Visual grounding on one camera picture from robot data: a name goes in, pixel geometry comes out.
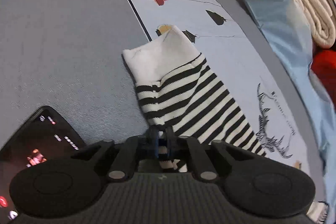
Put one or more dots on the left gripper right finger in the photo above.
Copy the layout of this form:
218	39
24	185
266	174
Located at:
170	142

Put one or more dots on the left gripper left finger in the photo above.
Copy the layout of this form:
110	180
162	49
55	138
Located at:
153	135

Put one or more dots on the black white striped sock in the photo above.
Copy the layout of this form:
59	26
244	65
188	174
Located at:
178	91

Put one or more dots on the printed light bed runner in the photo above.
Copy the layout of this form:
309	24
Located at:
230	54

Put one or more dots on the black smartphone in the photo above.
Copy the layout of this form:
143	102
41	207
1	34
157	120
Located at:
45	135

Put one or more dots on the light blue blanket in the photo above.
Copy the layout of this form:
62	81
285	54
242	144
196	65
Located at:
287	31

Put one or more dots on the red garment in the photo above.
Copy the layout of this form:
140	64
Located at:
325	68

